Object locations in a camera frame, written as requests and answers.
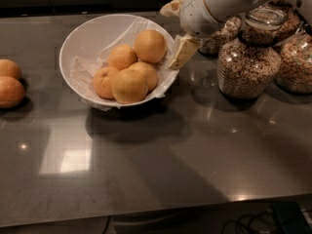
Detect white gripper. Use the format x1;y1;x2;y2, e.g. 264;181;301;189
160;0;227;70

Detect orange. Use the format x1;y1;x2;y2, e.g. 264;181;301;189
130;61;159;92
111;69;148;104
0;59;21;80
93;66;119;99
134;29;167;63
0;76;25;108
107;44;137;70

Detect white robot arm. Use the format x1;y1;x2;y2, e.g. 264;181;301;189
161;0;312;69

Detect white bowl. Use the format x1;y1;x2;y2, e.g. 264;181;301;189
58;14;181;109

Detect back left glass cereal jar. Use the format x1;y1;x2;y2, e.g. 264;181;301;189
199;16;242;57

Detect glass cereal jar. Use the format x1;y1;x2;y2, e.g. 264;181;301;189
199;16;242;57
216;7;287;99
267;0;312;95

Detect front glass cereal jar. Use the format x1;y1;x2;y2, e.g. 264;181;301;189
216;7;287;99

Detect white paper towel liner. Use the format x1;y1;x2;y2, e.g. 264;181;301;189
69;17;180;111

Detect back right glass cereal jar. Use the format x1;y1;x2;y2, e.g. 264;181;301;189
267;0;312;95

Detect dark box under table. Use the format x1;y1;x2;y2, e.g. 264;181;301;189
271;202;312;234

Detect black cables under table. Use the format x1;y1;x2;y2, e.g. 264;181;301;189
220;212;277;234

